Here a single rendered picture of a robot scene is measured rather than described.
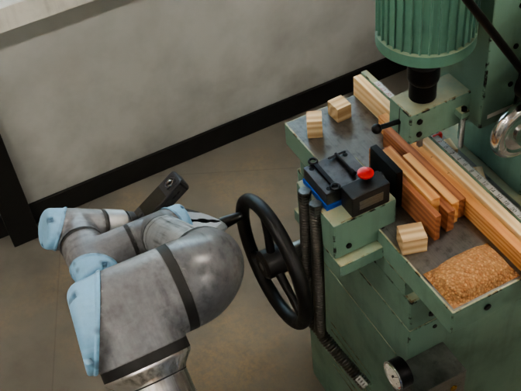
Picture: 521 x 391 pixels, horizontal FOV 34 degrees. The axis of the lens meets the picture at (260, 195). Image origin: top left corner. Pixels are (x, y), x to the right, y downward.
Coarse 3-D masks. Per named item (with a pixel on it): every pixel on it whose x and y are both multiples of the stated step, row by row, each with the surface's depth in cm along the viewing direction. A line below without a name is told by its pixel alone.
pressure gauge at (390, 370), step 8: (392, 360) 163; (400, 360) 163; (384, 368) 166; (392, 368) 162; (400, 368) 162; (408, 368) 162; (400, 376) 161; (408, 376) 161; (392, 384) 166; (400, 384) 161; (408, 384) 162
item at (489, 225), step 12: (384, 120) 175; (432, 156) 166; (444, 168) 163; (456, 180) 161; (468, 192) 158; (468, 204) 156; (480, 204) 156; (468, 216) 158; (480, 216) 154; (492, 216) 153; (480, 228) 156; (492, 228) 152; (504, 228) 151; (492, 240) 153; (504, 240) 150; (516, 240) 149; (504, 252) 151; (516, 252) 148; (516, 264) 149
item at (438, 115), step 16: (448, 80) 161; (400, 96) 159; (448, 96) 158; (464, 96) 159; (400, 112) 158; (416, 112) 156; (432, 112) 157; (448, 112) 159; (400, 128) 160; (416, 128) 158; (432, 128) 160
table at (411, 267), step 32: (352, 96) 188; (288, 128) 182; (352, 128) 180; (320, 160) 174; (352, 256) 159; (384, 256) 161; (416, 256) 153; (448, 256) 153; (416, 288) 153; (512, 288) 148; (448, 320) 146
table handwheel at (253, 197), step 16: (240, 208) 169; (256, 208) 159; (240, 224) 175; (272, 224) 155; (272, 240) 164; (288, 240) 154; (256, 256) 167; (272, 256) 165; (288, 256) 154; (256, 272) 179; (272, 272) 165; (304, 272) 155; (272, 288) 177; (288, 288) 165; (304, 288) 155; (272, 304) 176; (304, 304) 156; (288, 320) 169; (304, 320) 160
